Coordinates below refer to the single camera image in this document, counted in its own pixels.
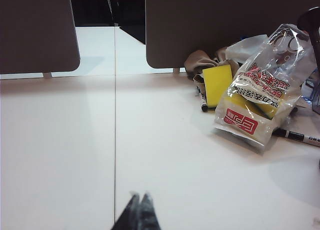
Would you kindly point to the black white marker pen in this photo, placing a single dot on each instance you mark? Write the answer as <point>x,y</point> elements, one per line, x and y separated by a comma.
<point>297,135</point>
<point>203,100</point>

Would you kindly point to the dark round object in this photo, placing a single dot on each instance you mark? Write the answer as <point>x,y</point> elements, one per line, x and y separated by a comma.
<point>311,20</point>

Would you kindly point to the brown crumpled cloth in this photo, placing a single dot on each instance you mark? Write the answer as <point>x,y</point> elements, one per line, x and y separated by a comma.
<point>200,62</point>

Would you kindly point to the yellow bagged sponge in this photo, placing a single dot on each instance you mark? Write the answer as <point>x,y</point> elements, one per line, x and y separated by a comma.
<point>240,102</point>

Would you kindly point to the clear bluish plastic container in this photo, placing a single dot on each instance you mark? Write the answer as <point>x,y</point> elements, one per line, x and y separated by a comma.
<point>313,90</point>

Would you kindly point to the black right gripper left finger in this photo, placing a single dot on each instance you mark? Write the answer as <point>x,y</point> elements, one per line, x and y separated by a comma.
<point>130,217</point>

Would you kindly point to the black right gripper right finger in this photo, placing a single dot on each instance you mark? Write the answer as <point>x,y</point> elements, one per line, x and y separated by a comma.
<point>150,217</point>

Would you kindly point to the printed plastic sponge bag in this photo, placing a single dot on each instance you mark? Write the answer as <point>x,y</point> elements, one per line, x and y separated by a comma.
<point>252,120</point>

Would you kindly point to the clear plastic bag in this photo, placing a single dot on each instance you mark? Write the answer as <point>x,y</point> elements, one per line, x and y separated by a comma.
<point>245,47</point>

